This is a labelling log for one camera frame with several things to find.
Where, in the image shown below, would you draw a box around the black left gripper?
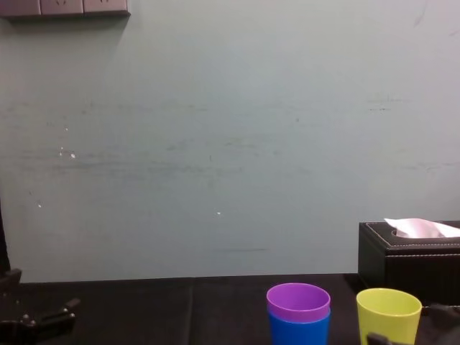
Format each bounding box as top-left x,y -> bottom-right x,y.
0,268 -> 81,345

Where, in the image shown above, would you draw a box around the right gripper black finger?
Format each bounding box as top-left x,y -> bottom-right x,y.
422,303 -> 460,319
366,332 -> 395,345

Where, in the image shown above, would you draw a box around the yellow-green plastic cup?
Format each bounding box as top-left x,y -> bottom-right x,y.
356,287 -> 423,345

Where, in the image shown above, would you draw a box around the blue plastic cup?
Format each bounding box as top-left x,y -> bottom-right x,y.
267,305 -> 332,345

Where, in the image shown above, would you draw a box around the purple plastic cup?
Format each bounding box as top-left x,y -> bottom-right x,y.
266,282 -> 331,323

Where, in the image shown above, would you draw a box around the black leather tissue box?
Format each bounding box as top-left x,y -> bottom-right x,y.
357,219 -> 460,307

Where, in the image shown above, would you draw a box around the black upright strip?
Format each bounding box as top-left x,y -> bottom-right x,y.
0,185 -> 12,276

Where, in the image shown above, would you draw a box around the white paper tissue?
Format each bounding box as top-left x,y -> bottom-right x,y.
383,217 -> 460,239

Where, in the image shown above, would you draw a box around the black table cloth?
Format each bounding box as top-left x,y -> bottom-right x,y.
0,273 -> 460,345

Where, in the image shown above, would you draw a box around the grey wall socket panel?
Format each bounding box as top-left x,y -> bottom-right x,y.
40,0 -> 85,16
0,0 -> 42,16
83,0 -> 129,14

